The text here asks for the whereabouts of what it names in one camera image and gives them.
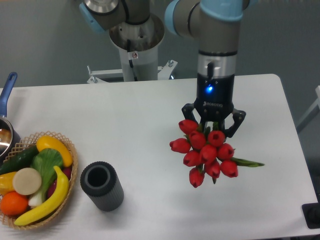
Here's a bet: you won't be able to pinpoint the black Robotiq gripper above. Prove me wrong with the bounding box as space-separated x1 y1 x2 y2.
181 74 247 138

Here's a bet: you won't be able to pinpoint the red tulip bouquet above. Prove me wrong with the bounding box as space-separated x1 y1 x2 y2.
169 119 264 188

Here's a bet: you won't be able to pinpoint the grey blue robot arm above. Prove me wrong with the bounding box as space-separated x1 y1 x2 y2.
79 0 253 138

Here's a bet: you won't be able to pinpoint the dark grey ribbed vase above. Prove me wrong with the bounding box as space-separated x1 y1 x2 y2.
80 161 124 212

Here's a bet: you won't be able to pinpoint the black device at edge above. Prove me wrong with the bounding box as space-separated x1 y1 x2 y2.
301 202 320 229

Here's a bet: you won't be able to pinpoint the red purple radish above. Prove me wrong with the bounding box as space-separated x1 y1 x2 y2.
46 167 72 199

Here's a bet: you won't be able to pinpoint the green bok choy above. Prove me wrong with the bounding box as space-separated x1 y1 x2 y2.
28 148 63 209

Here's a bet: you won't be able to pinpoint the yellow banana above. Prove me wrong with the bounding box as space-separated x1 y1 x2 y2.
14 166 69 226

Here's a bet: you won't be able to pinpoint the woven wicker basket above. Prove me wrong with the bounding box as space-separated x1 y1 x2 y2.
0 131 78 230

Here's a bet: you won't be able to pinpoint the green cucumber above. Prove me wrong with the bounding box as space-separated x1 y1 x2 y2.
0 145 39 175

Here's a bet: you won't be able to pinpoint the beige round slice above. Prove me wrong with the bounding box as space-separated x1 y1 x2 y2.
12 167 42 196

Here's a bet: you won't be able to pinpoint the yellow bell pepper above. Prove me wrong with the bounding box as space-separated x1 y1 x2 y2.
0 171 17 196

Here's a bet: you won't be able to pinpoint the orange fruit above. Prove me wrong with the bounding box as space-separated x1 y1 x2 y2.
0 191 29 216

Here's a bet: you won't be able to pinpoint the white frame at right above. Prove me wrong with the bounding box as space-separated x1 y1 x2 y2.
296 85 320 134

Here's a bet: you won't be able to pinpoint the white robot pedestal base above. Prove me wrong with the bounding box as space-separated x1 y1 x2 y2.
87 13 178 84

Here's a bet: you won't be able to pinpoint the blue handled saucepan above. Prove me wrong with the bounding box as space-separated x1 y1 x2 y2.
0 72 21 164

